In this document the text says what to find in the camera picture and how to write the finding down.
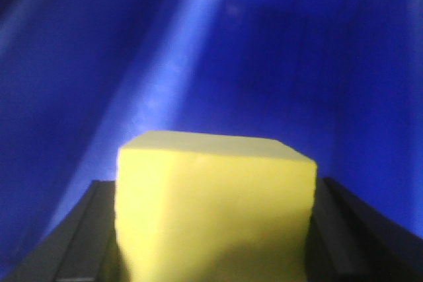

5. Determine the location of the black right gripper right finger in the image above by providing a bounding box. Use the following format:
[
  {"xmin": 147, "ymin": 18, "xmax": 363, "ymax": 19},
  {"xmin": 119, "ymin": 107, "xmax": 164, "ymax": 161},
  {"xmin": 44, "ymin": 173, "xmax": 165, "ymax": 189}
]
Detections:
[{"xmin": 305, "ymin": 178, "xmax": 422, "ymax": 281}]

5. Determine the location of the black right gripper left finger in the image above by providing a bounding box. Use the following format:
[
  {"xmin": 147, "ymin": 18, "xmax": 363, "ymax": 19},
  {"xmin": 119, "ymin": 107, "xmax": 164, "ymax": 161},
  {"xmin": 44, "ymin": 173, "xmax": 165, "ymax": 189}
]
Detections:
[{"xmin": 3, "ymin": 181, "xmax": 120, "ymax": 281}]

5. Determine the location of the yellow foam block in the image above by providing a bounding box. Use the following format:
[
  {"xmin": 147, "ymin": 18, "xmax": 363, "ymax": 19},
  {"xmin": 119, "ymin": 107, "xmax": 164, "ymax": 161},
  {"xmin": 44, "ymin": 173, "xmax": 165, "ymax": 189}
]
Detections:
[{"xmin": 114, "ymin": 131, "xmax": 317, "ymax": 281}]

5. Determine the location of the blue plastic bin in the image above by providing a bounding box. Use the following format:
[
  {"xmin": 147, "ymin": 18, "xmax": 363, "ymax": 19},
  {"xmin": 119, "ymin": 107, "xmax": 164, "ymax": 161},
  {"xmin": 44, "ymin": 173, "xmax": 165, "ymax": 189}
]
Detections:
[{"xmin": 1, "ymin": 0, "xmax": 422, "ymax": 275}]

